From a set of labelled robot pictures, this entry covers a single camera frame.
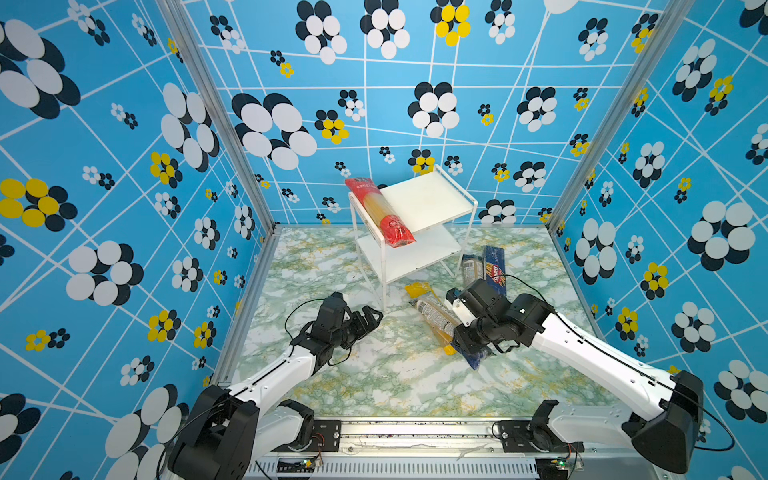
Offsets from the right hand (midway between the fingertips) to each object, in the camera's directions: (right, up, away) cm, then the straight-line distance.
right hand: (459, 337), depth 76 cm
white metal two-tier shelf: (-6, +34, +3) cm, 34 cm away
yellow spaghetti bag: (-5, +5, +1) cm, 7 cm away
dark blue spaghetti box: (+18, +16, +26) cm, 35 cm away
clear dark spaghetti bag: (+11, +16, +28) cm, 34 cm away
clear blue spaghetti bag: (+2, -3, -8) cm, 9 cm away
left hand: (-22, +2, +9) cm, 24 cm away
